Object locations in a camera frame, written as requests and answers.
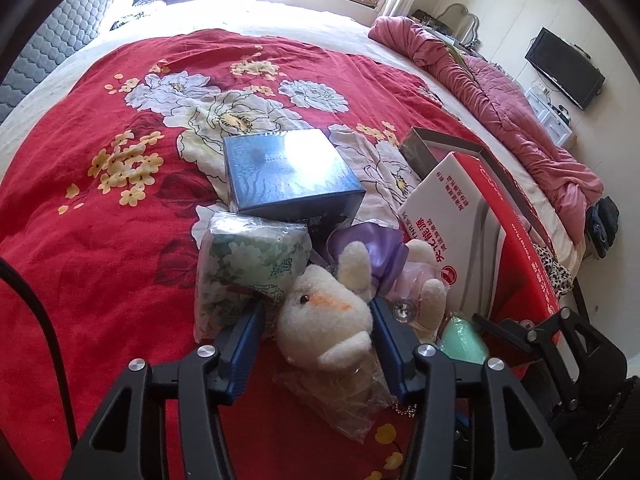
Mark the clear plastic bag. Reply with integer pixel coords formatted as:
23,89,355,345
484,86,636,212
272,355,386,445

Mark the dark bag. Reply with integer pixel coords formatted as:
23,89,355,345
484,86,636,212
582,195,621,261

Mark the dark blue box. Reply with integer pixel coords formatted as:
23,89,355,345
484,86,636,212
222,129,367,223

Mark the green floral tissue pack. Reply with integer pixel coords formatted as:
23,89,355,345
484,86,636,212
192,211,313,346

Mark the dressing table mirror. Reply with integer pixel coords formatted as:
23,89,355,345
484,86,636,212
440,2,481,43

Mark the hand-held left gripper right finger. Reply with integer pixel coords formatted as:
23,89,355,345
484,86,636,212
370,297,566,480

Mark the white plush rabbit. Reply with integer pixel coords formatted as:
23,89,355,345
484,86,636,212
276,240,448,373

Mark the pink quilt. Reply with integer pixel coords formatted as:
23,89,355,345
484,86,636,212
369,15,606,221

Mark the mint green cup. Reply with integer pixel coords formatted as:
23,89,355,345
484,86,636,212
437,317,491,366

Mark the grey quilted headboard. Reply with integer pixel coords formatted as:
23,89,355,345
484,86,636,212
0,0,146,126

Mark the white drawer unit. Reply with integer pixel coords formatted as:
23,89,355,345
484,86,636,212
525,87,576,148

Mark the black cable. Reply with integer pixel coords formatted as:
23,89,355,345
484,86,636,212
0,255,78,441

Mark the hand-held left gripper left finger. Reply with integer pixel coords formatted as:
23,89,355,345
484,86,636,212
60,304,268,480

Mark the red tissue pack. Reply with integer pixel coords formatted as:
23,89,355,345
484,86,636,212
397,151,561,386

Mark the black television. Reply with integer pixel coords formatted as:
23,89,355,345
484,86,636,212
524,27,606,111

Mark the red floral blanket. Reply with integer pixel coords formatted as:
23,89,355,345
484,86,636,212
0,29,551,480

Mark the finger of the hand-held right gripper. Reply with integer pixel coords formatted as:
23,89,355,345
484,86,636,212
470,307,628,411

